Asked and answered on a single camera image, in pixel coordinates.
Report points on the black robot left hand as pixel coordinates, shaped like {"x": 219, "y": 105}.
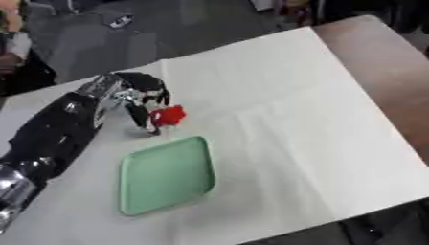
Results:
{"x": 143, "y": 90}

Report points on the red toy object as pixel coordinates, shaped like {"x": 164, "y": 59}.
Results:
{"x": 167, "y": 115}

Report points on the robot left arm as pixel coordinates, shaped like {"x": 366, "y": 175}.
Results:
{"x": 53, "y": 137}

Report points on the green tray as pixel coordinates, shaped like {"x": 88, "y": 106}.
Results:
{"x": 166, "y": 176}

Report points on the person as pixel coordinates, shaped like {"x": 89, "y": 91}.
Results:
{"x": 19, "y": 48}

